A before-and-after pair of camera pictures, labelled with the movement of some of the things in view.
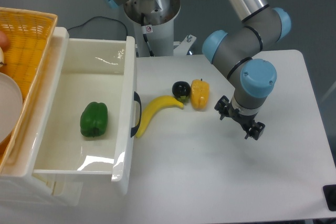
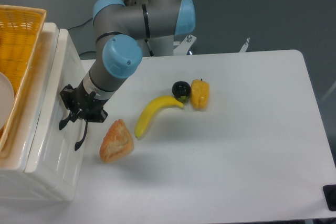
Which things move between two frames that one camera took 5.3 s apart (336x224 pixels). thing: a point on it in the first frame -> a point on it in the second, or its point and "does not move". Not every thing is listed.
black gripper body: [246, 121] -> [82, 105]
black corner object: [329, 193] does not move
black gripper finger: [256, 130] -> [77, 144]
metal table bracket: [184, 47] does not move
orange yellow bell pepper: [199, 94] does not move
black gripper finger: [222, 106] -> [63, 123]
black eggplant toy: [181, 88] does not move
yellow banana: [156, 104] does not move
